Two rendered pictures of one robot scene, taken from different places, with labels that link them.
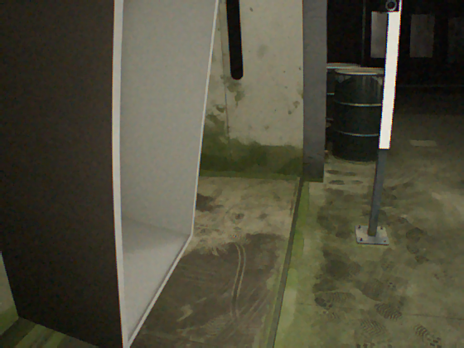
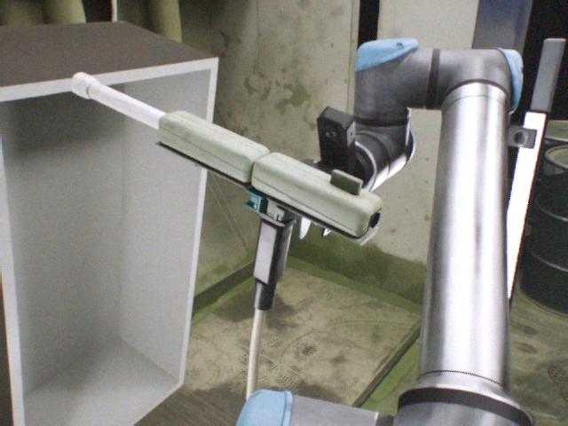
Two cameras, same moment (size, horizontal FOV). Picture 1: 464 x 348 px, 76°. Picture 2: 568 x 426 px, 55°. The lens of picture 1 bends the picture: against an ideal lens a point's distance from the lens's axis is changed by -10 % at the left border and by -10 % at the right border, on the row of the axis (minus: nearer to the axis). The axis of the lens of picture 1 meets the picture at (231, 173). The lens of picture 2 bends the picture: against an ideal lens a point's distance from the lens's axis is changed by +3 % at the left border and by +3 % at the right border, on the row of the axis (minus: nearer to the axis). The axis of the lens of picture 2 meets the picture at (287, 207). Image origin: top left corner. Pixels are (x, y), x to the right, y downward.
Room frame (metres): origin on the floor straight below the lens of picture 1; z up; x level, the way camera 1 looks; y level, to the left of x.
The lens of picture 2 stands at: (-0.17, -0.71, 1.81)
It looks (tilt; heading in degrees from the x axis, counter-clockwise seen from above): 23 degrees down; 20
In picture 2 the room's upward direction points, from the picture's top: straight up
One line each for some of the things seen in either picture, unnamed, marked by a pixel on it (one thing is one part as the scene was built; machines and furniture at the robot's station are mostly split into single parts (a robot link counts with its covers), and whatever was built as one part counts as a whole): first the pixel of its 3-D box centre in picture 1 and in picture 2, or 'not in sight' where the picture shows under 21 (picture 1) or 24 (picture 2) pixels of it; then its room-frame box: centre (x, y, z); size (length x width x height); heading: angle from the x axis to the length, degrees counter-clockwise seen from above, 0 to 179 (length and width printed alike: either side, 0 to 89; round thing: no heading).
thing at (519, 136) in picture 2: (389, 6); (523, 135); (1.65, -0.84, 1.35); 0.09 x 0.07 x 0.07; 73
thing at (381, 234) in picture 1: (371, 234); not in sight; (1.68, -0.87, 0.01); 0.20 x 0.20 x 0.01; 73
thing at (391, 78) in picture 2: not in sight; (390, 81); (0.68, -0.57, 1.67); 0.12 x 0.09 x 0.12; 94
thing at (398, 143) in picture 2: not in sight; (377, 150); (0.67, -0.56, 1.56); 0.12 x 0.09 x 0.10; 167
